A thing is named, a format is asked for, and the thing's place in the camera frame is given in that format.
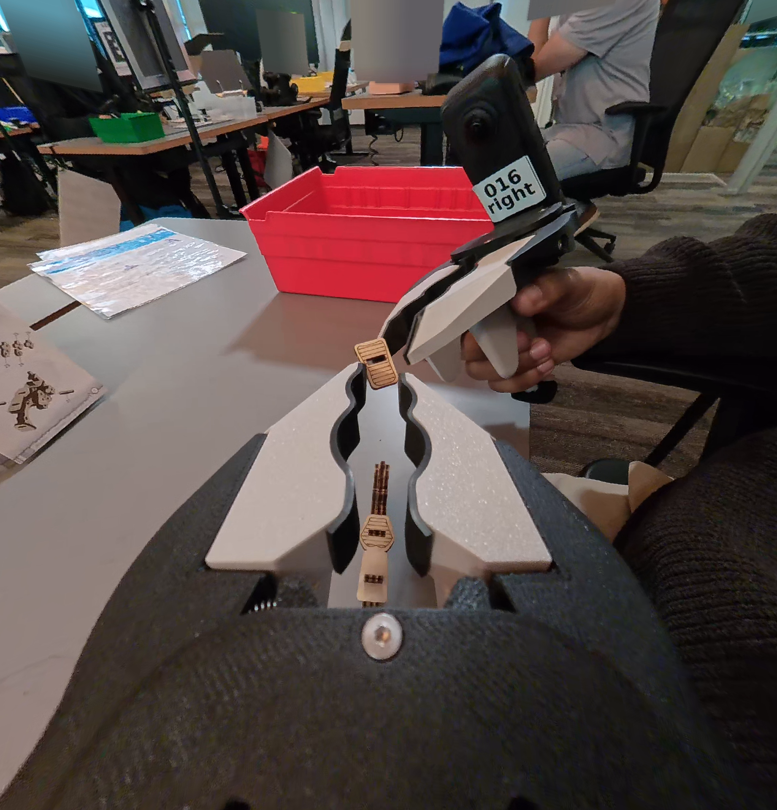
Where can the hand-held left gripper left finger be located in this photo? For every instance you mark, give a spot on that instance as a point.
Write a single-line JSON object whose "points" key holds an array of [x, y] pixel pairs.
{"points": [[280, 493]]}

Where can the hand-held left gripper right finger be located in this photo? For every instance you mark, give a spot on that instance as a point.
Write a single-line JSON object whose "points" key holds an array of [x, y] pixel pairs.
{"points": [[477, 493]]}

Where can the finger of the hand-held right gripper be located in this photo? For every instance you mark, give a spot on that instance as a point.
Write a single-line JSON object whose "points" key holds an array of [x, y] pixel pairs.
{"points": [[464, 262], [464, 304]]}

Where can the partly built wooden model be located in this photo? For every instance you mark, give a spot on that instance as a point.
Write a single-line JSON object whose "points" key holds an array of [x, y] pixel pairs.
{"points": [[375, 538]]}

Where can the small slotted wooden piece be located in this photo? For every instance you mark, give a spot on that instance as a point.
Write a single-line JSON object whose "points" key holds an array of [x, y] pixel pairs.
{"points": [[375, 364]]}

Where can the person's right forearm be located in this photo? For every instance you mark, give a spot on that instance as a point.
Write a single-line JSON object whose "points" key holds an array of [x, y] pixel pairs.
{"points": [[692, 285]]}

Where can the background wooden desk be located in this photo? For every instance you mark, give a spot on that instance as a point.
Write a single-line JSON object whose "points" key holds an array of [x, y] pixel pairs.
{"points": [[173, 136], [394, 100]]}

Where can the grey desk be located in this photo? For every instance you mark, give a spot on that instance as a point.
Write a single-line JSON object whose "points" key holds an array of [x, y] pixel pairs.
{"points": [[173, 392]]}

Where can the person's right hand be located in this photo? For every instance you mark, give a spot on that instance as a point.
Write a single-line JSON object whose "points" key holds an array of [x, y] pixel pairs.
{"points": [[572, 310]]}

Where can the blue jacket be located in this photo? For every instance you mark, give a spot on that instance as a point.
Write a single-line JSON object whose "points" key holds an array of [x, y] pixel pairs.
{"points": [[483, 35]]}

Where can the red plastic bin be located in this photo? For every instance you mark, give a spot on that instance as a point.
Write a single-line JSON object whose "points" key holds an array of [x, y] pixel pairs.
{"points": [[363, 253]]}

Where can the pink plastic bin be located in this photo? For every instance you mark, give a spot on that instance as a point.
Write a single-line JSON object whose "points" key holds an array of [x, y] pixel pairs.
{"points": [[391, 87]]}

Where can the person's beige trousers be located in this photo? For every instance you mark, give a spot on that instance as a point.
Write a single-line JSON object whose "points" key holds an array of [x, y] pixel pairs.
{"points": [[603, 506]]}

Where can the yellow plastic bin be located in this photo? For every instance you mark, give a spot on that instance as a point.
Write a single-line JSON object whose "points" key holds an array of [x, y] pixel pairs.
{"points": [[312, 82]]}

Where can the black office chair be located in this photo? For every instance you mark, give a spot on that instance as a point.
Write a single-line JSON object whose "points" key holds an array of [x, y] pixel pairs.
{"points": [[686, 95]]}

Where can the cardboard boxes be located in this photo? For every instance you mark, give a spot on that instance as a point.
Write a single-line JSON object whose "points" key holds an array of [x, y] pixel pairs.
{"points": [[711, 120]]}

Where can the folded assembly instruction sheet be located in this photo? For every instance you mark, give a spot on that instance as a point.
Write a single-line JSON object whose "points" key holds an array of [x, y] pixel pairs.
{"points": [[34, 392]]}

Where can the black tripod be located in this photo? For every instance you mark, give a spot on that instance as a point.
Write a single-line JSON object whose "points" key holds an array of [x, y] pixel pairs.
{"points": [[179, 101]]}

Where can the white leaning board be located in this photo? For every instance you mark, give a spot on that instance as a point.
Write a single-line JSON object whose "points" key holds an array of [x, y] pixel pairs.
{"points": [[87, 209]]}

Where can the green plastic bin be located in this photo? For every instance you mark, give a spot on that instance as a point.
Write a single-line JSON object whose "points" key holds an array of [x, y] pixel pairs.
{"points": [[125, 126]]}

